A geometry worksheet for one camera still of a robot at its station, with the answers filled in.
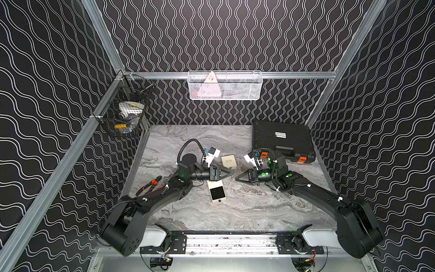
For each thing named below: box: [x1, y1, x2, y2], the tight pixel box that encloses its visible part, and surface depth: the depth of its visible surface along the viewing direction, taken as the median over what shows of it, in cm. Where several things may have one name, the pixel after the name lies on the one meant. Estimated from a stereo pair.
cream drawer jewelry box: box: [206, 179, 227, 203], surface depth 90 cm
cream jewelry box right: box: [220, 154, 238, 170], surface depth 102 cm
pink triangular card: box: [197, 71, 222, 97], surface depth 92 cm
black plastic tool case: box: [252, 119, 317, 164], surface depth 106 cm
